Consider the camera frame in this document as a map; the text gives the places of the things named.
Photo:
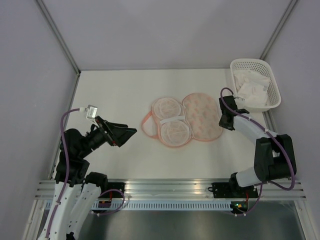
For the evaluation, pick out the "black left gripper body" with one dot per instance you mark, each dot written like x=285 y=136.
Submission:
x=98 y=136

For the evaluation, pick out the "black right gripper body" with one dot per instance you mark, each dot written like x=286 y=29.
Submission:
x=225 y=125

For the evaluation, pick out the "floral mesh laundry bag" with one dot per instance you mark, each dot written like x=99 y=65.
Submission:
x=175 y=123

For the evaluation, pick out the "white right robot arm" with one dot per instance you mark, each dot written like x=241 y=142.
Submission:
x=274 y=158

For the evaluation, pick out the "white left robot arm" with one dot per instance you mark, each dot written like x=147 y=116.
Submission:
x=76 y=190

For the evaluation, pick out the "white bra in basket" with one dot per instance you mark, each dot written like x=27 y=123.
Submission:
x=251 y=87

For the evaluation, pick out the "white perforated plastic basket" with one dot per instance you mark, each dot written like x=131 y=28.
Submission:
x=274 y=97

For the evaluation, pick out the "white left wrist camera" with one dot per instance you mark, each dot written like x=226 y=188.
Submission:
x=90 y=113

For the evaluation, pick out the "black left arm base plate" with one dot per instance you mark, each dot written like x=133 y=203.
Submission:
x=113 y=190

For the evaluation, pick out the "aluminium mounting rail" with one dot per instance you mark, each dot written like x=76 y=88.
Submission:
x=196 y=189

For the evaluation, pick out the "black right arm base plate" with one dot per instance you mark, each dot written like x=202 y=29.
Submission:
x=223 y=190

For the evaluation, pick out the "white slotted cable duct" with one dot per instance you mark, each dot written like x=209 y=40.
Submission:
x=175 y=205

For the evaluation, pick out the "left aluminium frame post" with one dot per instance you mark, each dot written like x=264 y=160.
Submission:
x=57 y=34

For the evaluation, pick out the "aluminium frame post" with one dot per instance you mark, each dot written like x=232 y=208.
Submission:
x=57 y=34
x=279 y=27

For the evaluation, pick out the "right aluminium frame post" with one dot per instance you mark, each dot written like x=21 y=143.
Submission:
x=279 y=27

